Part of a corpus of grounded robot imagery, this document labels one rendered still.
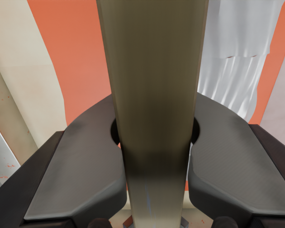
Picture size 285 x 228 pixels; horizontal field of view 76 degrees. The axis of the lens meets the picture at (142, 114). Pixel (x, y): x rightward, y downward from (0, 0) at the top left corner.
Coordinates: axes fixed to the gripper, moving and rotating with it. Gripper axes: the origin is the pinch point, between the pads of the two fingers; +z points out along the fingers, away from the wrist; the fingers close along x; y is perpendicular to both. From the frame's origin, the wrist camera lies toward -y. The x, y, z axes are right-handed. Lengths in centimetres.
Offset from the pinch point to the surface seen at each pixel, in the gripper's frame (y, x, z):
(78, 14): -4.2, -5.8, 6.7
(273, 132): 9.2, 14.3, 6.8
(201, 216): 25.2, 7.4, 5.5
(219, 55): -0.4, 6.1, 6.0
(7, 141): 6.4, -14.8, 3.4
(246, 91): 3.4, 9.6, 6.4
